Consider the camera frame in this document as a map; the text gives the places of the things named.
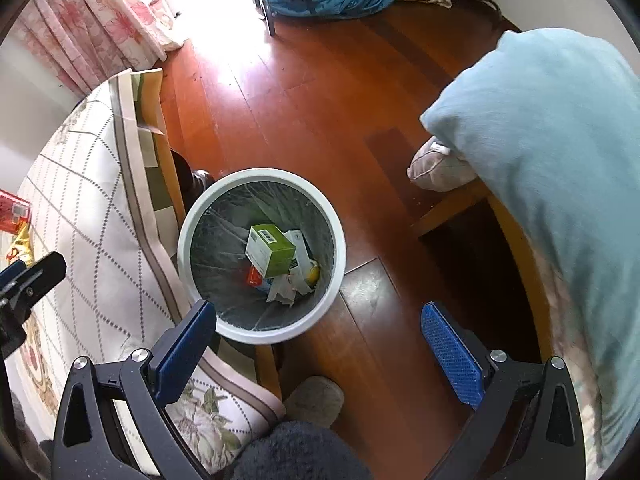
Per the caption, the pink cushion corner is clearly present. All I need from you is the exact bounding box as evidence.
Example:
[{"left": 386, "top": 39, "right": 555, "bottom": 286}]
[{"left": 407, "top": 136, "right": 477, "bottom": 193}]

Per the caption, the white crumpled paper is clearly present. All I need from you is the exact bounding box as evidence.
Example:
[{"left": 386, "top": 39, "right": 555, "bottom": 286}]
[{"left": 267, "top": 274, "right": 312, "bottom": 307}]

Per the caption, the yellow fruit peel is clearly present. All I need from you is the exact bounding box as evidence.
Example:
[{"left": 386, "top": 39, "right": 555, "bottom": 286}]
[{"left": 305, "top": 260, "right": 320, "bottom": 288}]

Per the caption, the floral patterned tablecloth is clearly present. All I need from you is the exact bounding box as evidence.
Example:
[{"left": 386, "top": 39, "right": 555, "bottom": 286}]
[{"left": 0, "top": 68, "right": 288, "bottom": 477}]

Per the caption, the dark fuzzy sleeve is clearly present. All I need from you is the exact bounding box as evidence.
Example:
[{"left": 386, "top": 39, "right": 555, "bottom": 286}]
[{"left": 224, "top": 420, "right": 373, "bottom": 480}]

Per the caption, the white round trash bin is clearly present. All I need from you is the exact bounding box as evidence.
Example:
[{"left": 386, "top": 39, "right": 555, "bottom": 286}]
[{"left": 178, "top": 168, "right": 346, "bottom": 344}]

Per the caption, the light blue quilt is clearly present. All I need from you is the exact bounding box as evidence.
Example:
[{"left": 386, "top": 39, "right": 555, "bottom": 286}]
[{"left": 420, "top": 28, "right": 639, "bottom": 479}]

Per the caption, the pink floral curtain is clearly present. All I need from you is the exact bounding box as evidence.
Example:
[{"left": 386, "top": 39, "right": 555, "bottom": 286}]
[{"left": 9, "top": 0, "right": 184, "bottom": 96}]

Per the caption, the red soda can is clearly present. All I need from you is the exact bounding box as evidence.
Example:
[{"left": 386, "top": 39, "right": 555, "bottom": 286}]
[{"left": 0, "top": 190, "right": 32, "bottom": 234}]

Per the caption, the grey slipper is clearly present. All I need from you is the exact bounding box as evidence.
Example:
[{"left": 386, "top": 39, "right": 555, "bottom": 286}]
[{"left": 284, "top": 376, "right": 345, "bottom": 428}]

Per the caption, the pink white box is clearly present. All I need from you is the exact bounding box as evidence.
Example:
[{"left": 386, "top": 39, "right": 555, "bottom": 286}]
[{"left": 284, "top": 230, "right": 314, "bottom": 283}]

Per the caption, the red blue milk carton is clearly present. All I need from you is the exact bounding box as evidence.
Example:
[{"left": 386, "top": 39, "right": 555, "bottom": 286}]
[{"left": 246, "top": 266, "right": 272, "bottom": 295}]

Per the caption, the green white medicine box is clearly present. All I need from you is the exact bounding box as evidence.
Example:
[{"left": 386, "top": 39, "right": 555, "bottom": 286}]
[{"left": 245, "top": 224, "right": 295, "bottom": 278}]

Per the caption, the yellow panda snack bag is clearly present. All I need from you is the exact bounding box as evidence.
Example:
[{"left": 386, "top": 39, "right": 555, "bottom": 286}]
[{"left": 6, "top": 222, "right": 35, "bottom": 266}]

